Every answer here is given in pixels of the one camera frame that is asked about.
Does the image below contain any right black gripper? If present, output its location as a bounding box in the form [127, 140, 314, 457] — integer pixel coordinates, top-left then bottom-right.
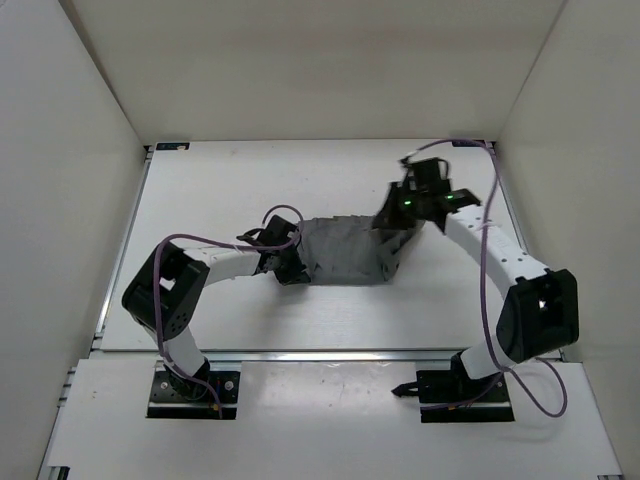
[373, 183, 428, 231]

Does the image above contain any grey skirt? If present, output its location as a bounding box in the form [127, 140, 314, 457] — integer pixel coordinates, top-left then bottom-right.
[297, 215, 424, 286]

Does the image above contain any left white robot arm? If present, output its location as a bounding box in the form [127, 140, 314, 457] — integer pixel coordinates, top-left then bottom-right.
[122, 228, 302, 398]

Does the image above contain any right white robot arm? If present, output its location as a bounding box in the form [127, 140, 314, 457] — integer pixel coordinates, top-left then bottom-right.
[374, 182, 579, 401]

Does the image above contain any right corner label sticker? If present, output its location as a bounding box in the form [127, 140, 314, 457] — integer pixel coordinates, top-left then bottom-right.
[451, 139, 486, 148]

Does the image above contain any corner label sticker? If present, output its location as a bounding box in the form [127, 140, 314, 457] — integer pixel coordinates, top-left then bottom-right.
[155, 142, 190, 151]
[451, 139, 486, 148]

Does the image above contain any left corner label sticker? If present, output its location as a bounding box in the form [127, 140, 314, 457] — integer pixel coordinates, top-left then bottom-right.
[155, 142, 190, 151]

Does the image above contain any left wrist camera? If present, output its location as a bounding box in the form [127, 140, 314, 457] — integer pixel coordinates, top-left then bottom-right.
[257, 215, 299, 248]

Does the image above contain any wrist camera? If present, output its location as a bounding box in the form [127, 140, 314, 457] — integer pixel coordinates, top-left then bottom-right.
[257, 215, 299, 248]
[406, 157, 451, 195]

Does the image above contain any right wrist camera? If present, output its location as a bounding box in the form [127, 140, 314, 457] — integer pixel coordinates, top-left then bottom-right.
[406, 157, 451, 195]

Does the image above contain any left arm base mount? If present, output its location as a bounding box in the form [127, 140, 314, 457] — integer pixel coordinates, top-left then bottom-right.
[146, 365, 241, 421]

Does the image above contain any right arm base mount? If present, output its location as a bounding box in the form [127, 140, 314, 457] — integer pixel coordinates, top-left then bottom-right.
[391, 353, 515, 424]

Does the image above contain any aluminium table edge rail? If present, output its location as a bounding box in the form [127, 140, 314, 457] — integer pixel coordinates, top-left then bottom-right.
[89, 349, 566, 365]

